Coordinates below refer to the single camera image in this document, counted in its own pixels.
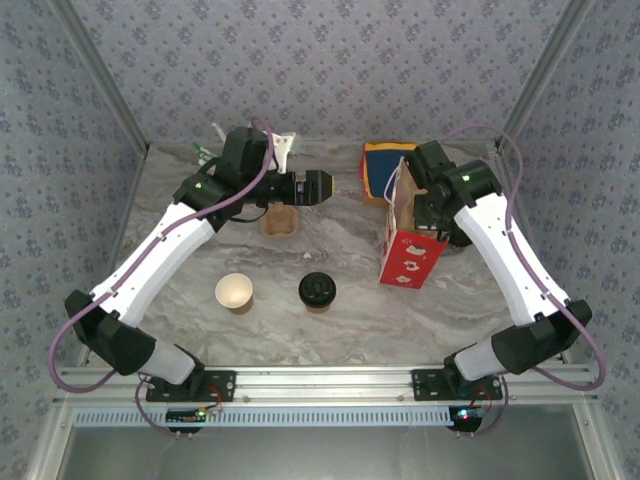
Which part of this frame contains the black plastic cup lid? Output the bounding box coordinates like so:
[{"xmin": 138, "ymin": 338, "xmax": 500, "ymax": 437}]
[{"xmin": 298, "ymin": 271, "xmax": 336, "ymax": 307}]

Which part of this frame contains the red printed paper bag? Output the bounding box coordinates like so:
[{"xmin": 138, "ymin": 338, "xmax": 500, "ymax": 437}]
[{"xmin": 378, "ymin": 155, "xmax": 450, "ymax": 290}]

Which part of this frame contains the colourful paper napkin stack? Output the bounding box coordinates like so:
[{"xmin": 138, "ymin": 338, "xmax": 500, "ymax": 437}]
[{"xmin": 360, "ymin": 141, "xmax": 420, "ymax": 200}]

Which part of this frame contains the small circuit board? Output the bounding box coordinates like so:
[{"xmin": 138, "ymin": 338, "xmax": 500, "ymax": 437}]
[
  {"xmin": 166, "ymin": 407, "xmax": 224, "ymax": 425},
  {"xmin": 448, "ymin": 407, "xmax": 489, "ymax": 425}
]

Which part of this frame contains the aluminium frame post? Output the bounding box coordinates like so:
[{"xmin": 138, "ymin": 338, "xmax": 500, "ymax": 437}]
[{"xmin": 493, "ymin": 0, "xmax": 599, "ymax": 154}]

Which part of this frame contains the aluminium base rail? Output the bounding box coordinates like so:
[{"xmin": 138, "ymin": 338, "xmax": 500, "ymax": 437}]
[{"xmin": 52, "ymin": 363, "xmax": 599, "ymax": 407}]

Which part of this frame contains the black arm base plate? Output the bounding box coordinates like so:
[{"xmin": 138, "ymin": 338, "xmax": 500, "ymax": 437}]
[
  {"xmin": 410, "ymin": 368, "xmax": 504, "ymax": 403},
  {"xmin": 145, "ymin": 368, "xmax": 237, "ymax": 403}
]

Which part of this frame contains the white slotted cable duct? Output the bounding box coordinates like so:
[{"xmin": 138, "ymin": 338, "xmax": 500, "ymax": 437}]
[{"xmin": 72, "ymin": 405, "xmax": 464, "ymax": 428}]

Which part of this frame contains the short purple base cable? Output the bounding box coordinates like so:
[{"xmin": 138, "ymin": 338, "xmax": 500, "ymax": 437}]
[
  {"xmin": 452, "ymin": 374, "xmax": 510, "ymax": 440},
  {"xmin": 134, "ymin": 377, "xmax": 196, "ymax": 440}
]

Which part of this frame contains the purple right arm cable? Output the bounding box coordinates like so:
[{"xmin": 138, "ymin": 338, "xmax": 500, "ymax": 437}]
[{"xmin": 442, "ymin": 123, "xmax": 609, "ymax": 392}]

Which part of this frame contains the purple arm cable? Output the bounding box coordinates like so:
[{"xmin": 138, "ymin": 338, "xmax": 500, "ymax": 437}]
[
  {"xmin": 48, "ymin": 117, "xmax": 275, "ymax": 396},
  {"xmin": 442, "ymin": 123, "xmax": 609, "ymax": 392}
]

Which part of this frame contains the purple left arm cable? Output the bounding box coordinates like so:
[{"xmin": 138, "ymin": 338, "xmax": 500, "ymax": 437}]
[{"xmin": 48, "ymin": 117, "xmax": 275, "ymax": 396}]

